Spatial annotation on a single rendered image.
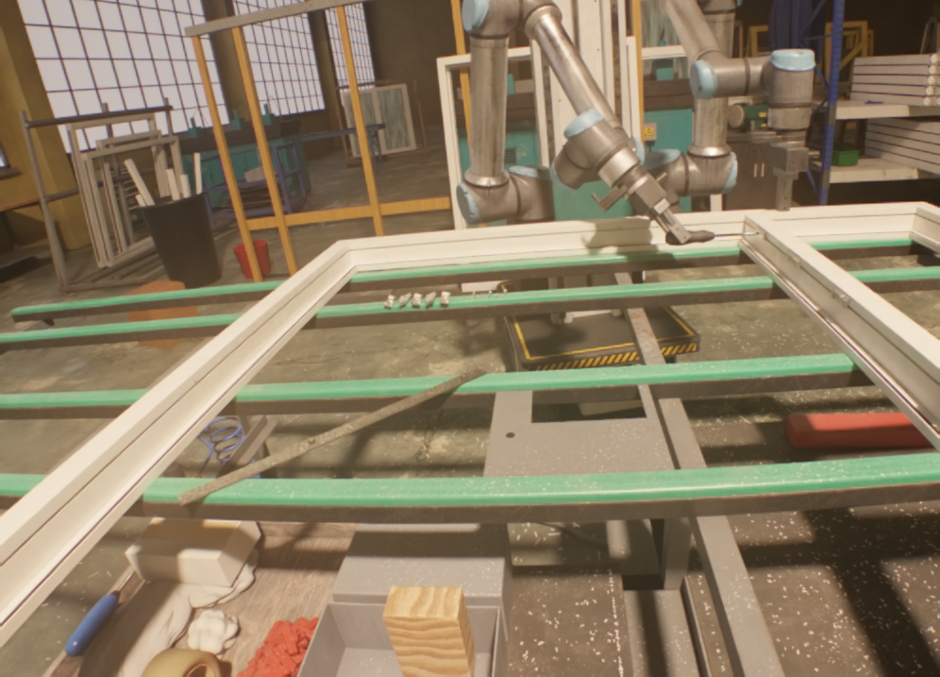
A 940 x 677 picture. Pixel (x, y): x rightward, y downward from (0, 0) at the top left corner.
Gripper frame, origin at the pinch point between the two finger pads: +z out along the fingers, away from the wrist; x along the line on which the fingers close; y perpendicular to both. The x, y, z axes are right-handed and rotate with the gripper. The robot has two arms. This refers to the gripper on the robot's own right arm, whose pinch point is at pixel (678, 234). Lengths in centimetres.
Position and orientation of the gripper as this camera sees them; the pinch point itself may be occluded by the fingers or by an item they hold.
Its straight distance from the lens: 125.5
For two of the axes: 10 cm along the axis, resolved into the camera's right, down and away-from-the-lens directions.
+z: 6.4, 7.7, -0.4
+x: 1.5, -0.8, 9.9
